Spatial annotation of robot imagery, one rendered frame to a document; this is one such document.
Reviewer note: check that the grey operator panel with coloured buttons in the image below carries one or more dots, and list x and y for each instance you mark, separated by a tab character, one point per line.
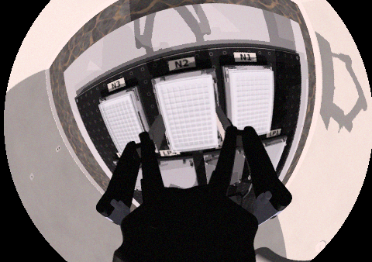
235	200

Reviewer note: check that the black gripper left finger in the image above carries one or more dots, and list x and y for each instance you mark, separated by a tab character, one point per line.
116	202

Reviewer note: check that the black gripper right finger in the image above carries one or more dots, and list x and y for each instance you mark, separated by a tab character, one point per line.
272	197

